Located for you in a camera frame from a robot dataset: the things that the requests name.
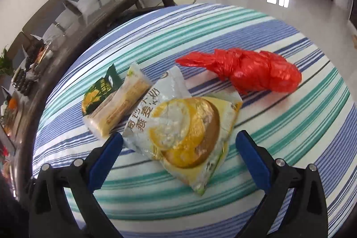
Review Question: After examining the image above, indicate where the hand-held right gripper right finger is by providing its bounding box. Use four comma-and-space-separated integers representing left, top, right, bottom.
236, 130, 329, 238

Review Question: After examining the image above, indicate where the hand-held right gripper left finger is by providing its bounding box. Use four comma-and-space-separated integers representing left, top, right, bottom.
29, 131, 124, 238

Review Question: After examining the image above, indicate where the yellow white snack packet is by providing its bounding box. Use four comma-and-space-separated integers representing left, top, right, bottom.
123, 66, 243, 197

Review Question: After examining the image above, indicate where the striped tablecloth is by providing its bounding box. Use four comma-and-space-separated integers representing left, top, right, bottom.
32, 3, 355, 238

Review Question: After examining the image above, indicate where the cream clear bread wrapper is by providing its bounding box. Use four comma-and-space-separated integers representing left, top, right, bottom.
83, 62, 152, 139

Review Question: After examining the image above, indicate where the green yellow snack packet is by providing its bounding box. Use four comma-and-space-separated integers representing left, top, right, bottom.
81, 64, 125, 116

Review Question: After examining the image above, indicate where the red plastic bag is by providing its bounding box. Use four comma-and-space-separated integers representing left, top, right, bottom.
175, 48, 302, 95

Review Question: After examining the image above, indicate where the black woven pot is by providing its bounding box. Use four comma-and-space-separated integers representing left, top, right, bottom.
12, 70, 36, 97

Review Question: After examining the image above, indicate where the dark wooden coffee table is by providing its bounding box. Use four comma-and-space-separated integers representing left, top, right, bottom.
0, 0, 177, 201

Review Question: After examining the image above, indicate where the green potted plant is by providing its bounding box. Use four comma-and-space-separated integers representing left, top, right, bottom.
0, 48, 15, 77

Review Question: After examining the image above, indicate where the grey white pillow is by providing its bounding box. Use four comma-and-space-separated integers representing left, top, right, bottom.
63, 0, 112, 19
45, 8, 79, 41

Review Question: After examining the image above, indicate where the brown sofa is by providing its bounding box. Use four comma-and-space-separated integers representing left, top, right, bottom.
7, 0, 96, 60

